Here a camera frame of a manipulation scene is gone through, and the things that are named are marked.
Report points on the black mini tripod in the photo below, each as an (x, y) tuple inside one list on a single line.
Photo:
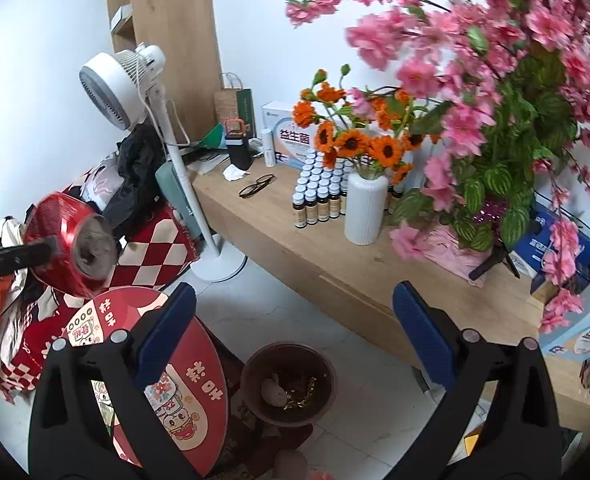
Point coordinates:
[(492, 262)]

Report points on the wooden low cabinet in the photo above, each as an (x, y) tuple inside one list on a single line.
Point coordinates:
[(325, 280)]

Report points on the person's bare leg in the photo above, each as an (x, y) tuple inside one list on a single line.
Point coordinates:
[(295, 467)]

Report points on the white tube bottle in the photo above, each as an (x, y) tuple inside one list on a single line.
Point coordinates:
[(268, 150)]

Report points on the brown round bin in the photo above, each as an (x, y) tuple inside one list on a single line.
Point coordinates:
[(255, 360)]

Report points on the pink blossom artificial plant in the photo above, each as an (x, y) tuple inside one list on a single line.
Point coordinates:
[(500, 60)]

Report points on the brown paper bag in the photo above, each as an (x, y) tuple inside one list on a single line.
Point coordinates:
[(225, 105)]

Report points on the white printed pillow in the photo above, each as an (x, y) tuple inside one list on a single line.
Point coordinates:
[(100, 182)]

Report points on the pale green cushion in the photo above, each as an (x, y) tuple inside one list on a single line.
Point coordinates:
[(175, 195)]

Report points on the dark green paper bag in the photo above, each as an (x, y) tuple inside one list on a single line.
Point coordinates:
[(245, 107)]

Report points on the crushed red can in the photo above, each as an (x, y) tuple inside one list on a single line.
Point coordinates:
[(55, 215)]

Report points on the white box with label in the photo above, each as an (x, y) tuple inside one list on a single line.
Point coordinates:
[(122, 17)]

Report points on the yellow paper packet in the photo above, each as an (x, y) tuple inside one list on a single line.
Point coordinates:
[(471, 444)]

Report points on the red printed round table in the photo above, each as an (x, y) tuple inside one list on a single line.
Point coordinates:
[(195, 360)]

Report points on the wooden bookshelf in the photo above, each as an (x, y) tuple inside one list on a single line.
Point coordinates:
[(175, 35)]

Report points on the group of small brown bottles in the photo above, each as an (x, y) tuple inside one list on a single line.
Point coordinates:
[(315, 200)]

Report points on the white standing fan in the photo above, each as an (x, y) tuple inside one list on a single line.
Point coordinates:
[(110, 85)]

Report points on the white orange jacket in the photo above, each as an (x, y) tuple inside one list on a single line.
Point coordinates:
[(5, 320)]

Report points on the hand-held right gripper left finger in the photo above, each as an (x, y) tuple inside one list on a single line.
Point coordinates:
[(167, 327)]

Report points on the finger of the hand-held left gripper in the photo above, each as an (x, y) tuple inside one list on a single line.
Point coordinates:
[(15, 259)]

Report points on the crumpled white tissue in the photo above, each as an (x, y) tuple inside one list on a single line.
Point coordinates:
[(235, 173)]

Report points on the black eyeglasses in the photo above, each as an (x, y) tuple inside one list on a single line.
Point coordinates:
[(257, 186)]

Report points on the black puffer jacket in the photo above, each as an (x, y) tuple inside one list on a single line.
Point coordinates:
[(135, 175)]

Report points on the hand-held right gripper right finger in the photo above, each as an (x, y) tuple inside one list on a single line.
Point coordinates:
[(422, 327)]

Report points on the blue cardboard box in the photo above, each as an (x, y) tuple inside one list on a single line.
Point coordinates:
[(530, 247)]

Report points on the white ribbed vase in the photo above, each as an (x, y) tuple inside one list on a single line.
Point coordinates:
[(365, 210)]

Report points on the green paper cone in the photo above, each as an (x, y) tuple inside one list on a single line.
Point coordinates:
[(214, 137)]

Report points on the orange artificial flowers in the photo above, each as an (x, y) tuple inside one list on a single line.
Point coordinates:
[(350, 142)]

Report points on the gold foil wrapper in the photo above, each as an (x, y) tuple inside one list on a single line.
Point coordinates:
[(302, 392)]

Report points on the white paper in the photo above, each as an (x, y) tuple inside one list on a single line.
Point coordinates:
[(274, 390)]

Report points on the pink wrapped flower pot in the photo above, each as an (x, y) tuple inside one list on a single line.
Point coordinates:
[(450, 255)]

